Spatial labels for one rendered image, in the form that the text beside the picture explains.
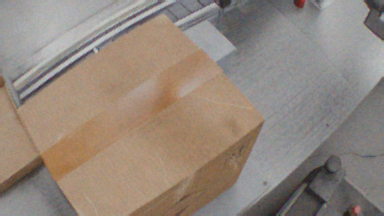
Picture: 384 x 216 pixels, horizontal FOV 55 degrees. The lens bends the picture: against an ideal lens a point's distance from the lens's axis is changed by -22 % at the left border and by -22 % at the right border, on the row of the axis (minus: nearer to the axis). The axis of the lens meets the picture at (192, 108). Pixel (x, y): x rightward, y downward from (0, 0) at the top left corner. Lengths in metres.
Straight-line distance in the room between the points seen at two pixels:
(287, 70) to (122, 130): 0.54
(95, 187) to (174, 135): 0.14
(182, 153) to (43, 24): 0.67
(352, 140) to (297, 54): 1.02
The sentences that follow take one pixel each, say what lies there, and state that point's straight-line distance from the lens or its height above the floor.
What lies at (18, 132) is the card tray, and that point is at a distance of 0.99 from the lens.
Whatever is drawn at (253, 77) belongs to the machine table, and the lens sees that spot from 1.03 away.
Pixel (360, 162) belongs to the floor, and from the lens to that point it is 2.02.
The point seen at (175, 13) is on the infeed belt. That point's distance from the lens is 1.05.
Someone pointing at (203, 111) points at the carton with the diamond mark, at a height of 1.12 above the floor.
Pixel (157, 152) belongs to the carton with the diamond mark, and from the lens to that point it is 0.60.
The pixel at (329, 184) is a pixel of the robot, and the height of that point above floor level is 0.28.
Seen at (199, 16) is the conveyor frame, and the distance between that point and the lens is 1.06.
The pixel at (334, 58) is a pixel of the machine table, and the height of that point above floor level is 0.83.
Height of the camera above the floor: 1.67
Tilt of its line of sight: 61 degrees down
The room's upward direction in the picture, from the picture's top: 8 degrees clockwise
